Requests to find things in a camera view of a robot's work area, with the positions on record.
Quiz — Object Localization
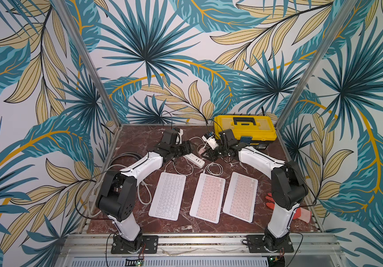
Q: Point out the white power strip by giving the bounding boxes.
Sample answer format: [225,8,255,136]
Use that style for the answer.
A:
[183,153,205,169]

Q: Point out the white usb cable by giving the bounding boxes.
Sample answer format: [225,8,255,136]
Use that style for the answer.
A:
[191,135,219,158]
[203,161,224,177]

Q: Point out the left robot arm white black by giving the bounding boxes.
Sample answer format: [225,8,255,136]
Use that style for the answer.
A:
[96,127,192,242]

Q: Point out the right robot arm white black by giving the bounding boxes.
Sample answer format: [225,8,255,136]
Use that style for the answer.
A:
[202,129,308,243]

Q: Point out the pink keyboard right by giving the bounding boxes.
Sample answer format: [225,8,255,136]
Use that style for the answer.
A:
[223,172,258,223]

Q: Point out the pink keyboard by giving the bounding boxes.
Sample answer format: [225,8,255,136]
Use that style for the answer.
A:
[223,172,258,223]
[189,173,225,224]

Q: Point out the pink keyboard middle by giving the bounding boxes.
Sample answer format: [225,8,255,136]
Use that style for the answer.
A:
[189,173,225,224]

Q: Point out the yellow black toolbox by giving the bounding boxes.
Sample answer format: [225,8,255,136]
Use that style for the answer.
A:
[214,115,277,150]

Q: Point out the red work glove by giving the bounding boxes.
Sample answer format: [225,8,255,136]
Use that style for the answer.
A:
[265,192,312,224]

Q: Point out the black coiled cable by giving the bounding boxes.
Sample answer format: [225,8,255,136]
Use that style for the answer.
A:
[106,152,144,174]

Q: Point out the white wireless keyboard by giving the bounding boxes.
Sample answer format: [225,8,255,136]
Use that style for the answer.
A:
[149,172,186,221]

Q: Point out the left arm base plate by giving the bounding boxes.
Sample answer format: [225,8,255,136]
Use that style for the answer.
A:
[111,235,159,254]

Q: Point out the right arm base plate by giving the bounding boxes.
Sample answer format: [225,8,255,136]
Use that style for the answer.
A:
[242,235,294,254]

